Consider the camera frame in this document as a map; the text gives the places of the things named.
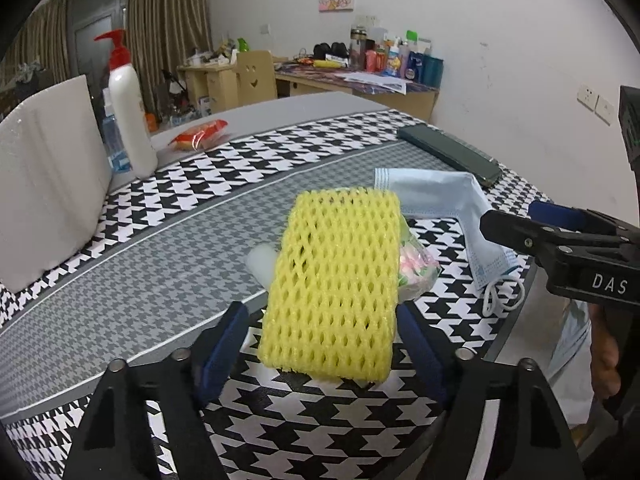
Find olive curtain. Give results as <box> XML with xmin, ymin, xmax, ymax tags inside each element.
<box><xmin>124</xmin><ymin>0</ymin><xmax>214</xmax><ymax>118</ymax></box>
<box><xmin>0</xmin><ymin>0</ymin><xmax>69</xmax><ymax>88</ymax></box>

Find glass balcony door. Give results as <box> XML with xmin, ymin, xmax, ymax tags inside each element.
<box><xmin>66</xmin><ymin>0</ymin><xmax>130</xmax><ymax>93</ymax></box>

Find yellow foam net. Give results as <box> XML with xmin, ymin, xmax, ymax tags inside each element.
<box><xmin>257</xmin><ymin>187</ymin><xmax>403</xmax><ymax>386</ymax></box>

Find white foam tube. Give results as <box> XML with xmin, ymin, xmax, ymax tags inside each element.
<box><xmin>246</xmin><ymin>243</ymin><xmax>280</xmax><ymax>288</ymax></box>

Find double white wall socket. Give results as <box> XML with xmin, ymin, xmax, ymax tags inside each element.
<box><xmin>577</xmin><ymin>84</ymin><xmax>617</xmax><ymax>126</ymax></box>

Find red snack packet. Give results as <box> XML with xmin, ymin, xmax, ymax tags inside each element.
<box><xmin>167</xmin><ymin>119</ymin><xmax>230</xmax><ymax>152</ymax></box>

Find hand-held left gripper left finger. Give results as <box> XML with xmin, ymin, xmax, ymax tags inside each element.
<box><xmin>62</xmin><ymin>301</ymin><xmax>250</xmax><ymax>480</ymax></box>

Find person's light blue clothing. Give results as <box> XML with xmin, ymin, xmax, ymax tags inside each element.
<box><xmin>546</xmin><ymin>300</ymin><xmax>596</xmax><ymax>427</ymax></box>

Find green plastic bag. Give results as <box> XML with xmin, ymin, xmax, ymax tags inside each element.
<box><xmin>397</xmin><ymin>215</ymin><xmax>443</xmax><ymax>307</ymax></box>

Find printed papers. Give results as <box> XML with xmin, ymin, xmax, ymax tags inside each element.
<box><xmin>339</xmin><ymin>70</ymin><xmax>409</xmax><ymax>96</ymax></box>

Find blue face mask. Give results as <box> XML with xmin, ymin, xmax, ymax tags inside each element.
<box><xmin>374</xmin><ymin>167</ymin><xmax>527</xmax><ymax>317</ymax></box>

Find white lotion bottle red pump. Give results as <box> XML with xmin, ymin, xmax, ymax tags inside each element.
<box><xmin>94</xmin><ymin>29</ymin><xmax>159</xmax><ymax>179</ymax></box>

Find black headphones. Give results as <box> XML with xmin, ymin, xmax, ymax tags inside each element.
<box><xmin>313</xmin><ymin>41</ymin><xmax>352</xmax><ymax>60</ymax></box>

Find white foam box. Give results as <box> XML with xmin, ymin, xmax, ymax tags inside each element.
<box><xmin>0</xmin><ymin>74</ymin><xmax>115</xmax><ymax>295</ymax></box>

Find clear water bottle blue label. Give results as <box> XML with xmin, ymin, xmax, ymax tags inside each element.
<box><xmin>99</xmin><ymin>87</ymin><xmax>133</xmax><ymax>174</ymax></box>

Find black phone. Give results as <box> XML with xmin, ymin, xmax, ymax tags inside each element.
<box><xmin>396</xmin><ymin>124</ymin><xmax>503</xmax><ymax>187</ymax></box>

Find person's right hand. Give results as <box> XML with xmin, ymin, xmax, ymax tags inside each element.
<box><xmin>589</xmin><ymin>302</ymin><xmax>623</xmax><ymax>413</ymax></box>

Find cluttered wooden desk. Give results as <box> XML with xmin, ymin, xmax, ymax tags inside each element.
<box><xmin>273</xmin><ymin>60</ymin><xmax>442</xmax><ymax>123</ymax></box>

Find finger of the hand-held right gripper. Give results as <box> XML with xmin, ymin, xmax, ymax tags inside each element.
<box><xmin>479</xmin><ymin>209</ymin><xmax>632</xmax><ymax>263</ymax></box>
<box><xmin>528</xmin><ymin>200</ymin><xmax>640</xmax><ymax>241</ymax></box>

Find houndstooth tablecloth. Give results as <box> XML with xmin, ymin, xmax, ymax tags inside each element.
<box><xmin>0</xmin><ymin>107</ymin><xmax>538</xmax><ymax>480</ymax></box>

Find wooden smiley chair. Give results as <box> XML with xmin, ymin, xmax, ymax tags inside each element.
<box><xmin>235</xmin><ymin>50</ymin><xmax>278</xmax><ymax>106</ymax></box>

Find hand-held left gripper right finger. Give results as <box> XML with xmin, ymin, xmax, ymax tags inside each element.
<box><xmin>396</xmin><ymin>304</ymin><xmax>587</xmax><ymax>480</ymax></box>

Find group of toiletry bottles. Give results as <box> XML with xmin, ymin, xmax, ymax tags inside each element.
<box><xmin>349</xmin><ymin>24</ymin><xmax>445</xmax><ymax>87</ymax></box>

